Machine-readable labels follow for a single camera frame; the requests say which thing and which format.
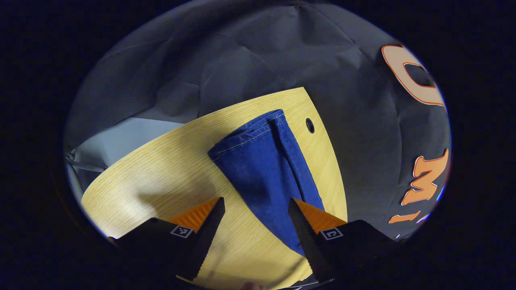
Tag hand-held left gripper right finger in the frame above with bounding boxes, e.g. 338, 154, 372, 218
287, 197, 398, 283

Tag blue denim jeans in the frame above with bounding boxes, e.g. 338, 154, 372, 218
208, 109, 326, 257

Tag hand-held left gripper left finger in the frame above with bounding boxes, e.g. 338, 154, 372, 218
107, 197, 226, 282

